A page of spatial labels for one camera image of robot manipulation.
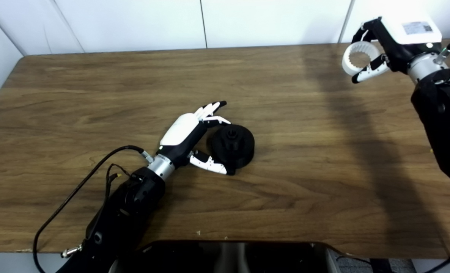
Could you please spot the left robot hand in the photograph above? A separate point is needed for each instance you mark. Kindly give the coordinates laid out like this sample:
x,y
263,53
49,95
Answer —
x,y
181,132

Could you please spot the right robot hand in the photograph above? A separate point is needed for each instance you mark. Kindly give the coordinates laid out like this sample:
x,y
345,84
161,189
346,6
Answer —
x,y
403,41

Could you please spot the round black part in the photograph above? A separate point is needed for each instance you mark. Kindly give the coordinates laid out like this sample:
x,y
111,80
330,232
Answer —
x,y
234,149

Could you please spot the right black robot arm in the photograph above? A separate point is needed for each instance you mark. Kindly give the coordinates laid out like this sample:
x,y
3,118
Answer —
x,y
449,121

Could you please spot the black robot torso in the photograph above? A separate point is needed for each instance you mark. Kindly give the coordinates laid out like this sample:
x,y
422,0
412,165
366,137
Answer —
x,y
266,259

